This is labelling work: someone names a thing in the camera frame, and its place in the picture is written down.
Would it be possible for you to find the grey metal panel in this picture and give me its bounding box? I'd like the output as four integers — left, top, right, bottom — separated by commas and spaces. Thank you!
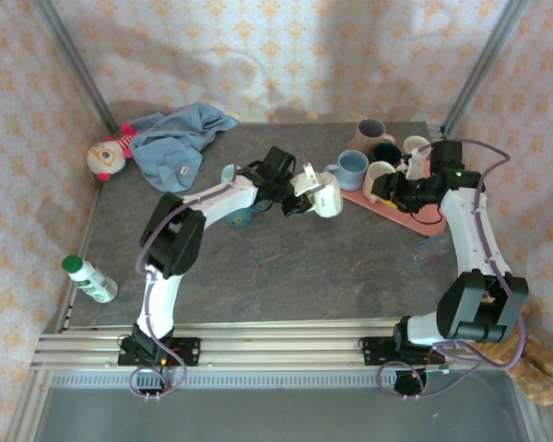
8, 370, 549, 442

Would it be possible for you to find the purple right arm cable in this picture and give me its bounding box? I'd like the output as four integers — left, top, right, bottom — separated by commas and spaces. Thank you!
377, 137, 529, 401

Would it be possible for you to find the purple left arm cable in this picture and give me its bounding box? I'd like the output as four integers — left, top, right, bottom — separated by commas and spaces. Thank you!
128, 137, 314, 401

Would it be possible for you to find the clear bottle with blue cap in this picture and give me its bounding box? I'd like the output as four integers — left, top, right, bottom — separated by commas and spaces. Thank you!
417, 232, 453, 263

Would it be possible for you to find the beige mug purple inside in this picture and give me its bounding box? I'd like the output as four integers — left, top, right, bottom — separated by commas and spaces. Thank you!
353, 118, 397, 156

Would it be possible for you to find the white bottle with green cap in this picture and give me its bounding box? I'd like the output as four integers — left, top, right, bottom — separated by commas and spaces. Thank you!
61, 254, 120, 305

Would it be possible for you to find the plush doll with pink hair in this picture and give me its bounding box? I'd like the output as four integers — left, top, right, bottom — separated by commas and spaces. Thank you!
86, 122, 142, 184

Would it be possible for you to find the aluminium table side rail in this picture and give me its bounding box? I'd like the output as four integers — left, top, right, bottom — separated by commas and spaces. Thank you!
57, 181, 103, 332

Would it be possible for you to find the brown teddy plush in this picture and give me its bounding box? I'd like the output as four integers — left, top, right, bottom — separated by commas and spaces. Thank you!
460, 298, 553, 406

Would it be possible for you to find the pink tray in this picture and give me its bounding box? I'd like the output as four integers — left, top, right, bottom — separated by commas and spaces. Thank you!
340, 137, 448, 238

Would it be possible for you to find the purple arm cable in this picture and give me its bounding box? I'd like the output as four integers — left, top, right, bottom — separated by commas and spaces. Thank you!
377, 137, 529, 401
128, 137, 314, 401

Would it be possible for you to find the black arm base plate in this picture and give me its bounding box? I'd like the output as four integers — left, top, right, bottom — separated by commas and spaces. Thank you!
118, 337, 202, 368
359, 335, 449, 369

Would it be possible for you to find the blue cloth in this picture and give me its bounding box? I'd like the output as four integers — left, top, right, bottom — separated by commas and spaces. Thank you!
127, 101, 239, 193

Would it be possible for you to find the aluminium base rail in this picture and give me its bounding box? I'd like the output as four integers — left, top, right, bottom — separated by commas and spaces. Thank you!
29, 321, 494, 372

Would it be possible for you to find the aluminium frame post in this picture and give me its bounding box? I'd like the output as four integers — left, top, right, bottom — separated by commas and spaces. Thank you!
444, 0, 531, 134
29, 0, 119, 133

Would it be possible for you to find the navy blue mug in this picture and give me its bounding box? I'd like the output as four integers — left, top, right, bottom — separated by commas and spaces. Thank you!
371, 142, 403, 167

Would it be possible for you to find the steel blue mug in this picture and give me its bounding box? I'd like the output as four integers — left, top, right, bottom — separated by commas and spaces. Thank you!
225, 206, 254, 229

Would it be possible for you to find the speckled white mug pink inside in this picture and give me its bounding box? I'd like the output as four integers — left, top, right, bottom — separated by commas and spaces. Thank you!
401, 135, 432, 160

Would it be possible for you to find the pale pink mug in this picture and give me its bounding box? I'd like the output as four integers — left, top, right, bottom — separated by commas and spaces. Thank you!
311, 170, 343, 218

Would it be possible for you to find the large light blue mug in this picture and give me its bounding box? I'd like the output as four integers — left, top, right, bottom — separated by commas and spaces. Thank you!
322, 150, 371, 192

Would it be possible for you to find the grey slotted cable duct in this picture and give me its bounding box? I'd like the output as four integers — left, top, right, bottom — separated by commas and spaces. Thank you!
48, 371, 400, 389

